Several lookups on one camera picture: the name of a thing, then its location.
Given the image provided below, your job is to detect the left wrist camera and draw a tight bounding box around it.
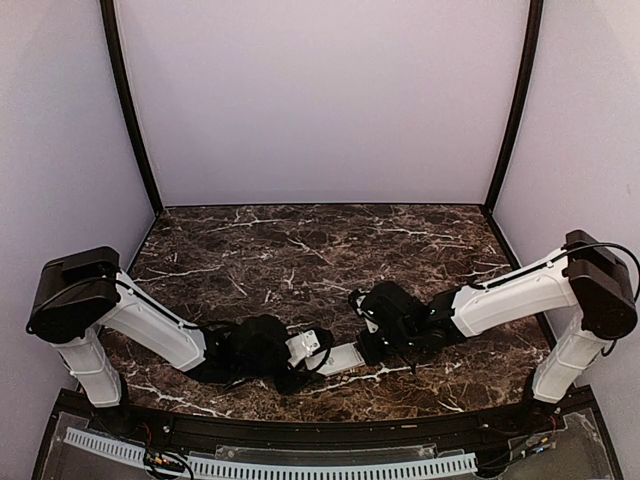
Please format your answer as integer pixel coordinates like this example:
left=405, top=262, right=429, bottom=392
left=285, top=327, right=334, bottom=370

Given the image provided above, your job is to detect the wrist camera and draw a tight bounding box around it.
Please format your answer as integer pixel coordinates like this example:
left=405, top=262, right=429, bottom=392
left=285, top=327, right=334, bottom=370
left=348, top=289, right=379, bottom=334

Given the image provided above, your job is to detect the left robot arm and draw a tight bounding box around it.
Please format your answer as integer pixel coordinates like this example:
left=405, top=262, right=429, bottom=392
left=26, top=246, right=334, bottom=436

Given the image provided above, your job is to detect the white remote control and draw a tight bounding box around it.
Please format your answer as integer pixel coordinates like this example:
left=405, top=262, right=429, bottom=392
left=303, top=342, right=365, bottom=376

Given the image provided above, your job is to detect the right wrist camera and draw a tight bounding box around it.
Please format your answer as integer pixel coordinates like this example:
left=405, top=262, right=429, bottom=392
left=348, top=289, right=379, bottom=334

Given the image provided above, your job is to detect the left black frame post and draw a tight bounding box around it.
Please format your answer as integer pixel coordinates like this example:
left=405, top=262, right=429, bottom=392
left=99, top=0, right=164, bottom=216

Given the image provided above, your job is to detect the black frame post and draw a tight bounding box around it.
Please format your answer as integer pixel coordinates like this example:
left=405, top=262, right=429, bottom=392
left=484, top=0, right=544, bottom=215
left=99, top=0, right=164, bottom=216

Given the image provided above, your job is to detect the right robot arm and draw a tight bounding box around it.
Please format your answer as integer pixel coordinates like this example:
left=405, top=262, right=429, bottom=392
left=348, top=230, right=639, bottom=434

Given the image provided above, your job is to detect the white slotted cable duct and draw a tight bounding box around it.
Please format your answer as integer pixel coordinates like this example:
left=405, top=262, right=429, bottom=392
left=63, top=427, right=477, bottom=480

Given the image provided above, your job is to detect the right black frame post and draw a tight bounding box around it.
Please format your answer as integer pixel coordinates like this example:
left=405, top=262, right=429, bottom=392
left=484, top=0, right=544, bottom=215

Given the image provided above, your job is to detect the black front rail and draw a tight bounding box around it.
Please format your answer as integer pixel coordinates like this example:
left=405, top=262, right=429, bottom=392
left=47, top=387, right=595, bottom=453

